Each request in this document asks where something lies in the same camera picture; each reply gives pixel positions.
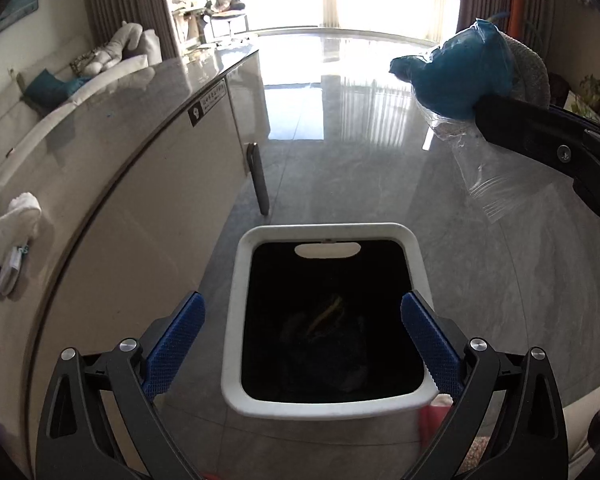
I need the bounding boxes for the person's beige trousers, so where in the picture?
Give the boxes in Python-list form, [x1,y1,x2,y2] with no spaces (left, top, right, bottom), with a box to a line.
[562,387,600,480]

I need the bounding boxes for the white crumpled cloth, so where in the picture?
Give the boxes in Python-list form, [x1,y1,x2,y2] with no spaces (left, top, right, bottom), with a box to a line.
[0,191,43,256]

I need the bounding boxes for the grey textured cloth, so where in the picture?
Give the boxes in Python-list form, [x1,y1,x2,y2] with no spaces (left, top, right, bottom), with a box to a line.
[505,35,552,107]

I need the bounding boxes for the orange stand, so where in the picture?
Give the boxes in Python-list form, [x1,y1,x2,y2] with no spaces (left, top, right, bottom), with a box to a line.
[499,0,532,38]

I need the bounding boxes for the small white packet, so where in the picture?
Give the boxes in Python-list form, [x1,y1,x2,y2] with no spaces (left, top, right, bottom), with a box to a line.
[0,246,28,295]

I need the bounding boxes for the dark waste with yellow strip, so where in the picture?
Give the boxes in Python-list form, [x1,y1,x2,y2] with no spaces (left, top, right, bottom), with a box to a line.
[280,295,376,391]

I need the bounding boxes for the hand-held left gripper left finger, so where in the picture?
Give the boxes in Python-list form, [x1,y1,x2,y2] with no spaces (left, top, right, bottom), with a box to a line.
[35,291,206,480]

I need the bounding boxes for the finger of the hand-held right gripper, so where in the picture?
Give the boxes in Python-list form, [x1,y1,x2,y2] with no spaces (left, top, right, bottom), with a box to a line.
[550,105,600,136]
[474,95,600,227]

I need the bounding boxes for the patterned cushion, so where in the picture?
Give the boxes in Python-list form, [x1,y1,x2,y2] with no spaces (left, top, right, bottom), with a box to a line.
[70,50,103,76]

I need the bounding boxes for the clear plastic zip bag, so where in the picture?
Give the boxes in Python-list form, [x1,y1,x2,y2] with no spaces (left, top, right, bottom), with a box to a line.
[419,102,523,222]

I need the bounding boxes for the round white side table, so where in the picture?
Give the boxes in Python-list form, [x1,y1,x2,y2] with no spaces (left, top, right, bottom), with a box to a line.
[200,0,251,43]

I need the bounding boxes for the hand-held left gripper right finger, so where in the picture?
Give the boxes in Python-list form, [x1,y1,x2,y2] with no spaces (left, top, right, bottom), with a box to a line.
[401,291,570,480]

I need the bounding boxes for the white plush toy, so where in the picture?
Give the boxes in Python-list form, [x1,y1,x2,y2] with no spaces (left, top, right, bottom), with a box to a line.
[82,21,146,77]

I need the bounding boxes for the blue plastic bag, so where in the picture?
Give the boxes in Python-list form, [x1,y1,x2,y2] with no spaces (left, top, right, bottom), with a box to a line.
[390,17,518,121]

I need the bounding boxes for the black cabinet handle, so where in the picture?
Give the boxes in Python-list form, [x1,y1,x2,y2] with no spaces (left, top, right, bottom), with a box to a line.
[246,142,271,216]

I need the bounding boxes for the black and white label sticker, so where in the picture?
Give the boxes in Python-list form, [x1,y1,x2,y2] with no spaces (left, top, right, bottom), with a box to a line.
[187,80,228,128]

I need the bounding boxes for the white laundry basket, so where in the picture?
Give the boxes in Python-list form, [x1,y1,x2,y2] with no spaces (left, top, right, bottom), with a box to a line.
[220,222,437,420]

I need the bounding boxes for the teal cushion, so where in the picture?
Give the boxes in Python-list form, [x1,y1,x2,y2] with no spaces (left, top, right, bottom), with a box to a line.
[22,70,88,110]

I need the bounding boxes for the grey stone-top island cabinet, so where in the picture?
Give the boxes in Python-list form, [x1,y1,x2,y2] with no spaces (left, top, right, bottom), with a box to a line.
[0,42,271,480]

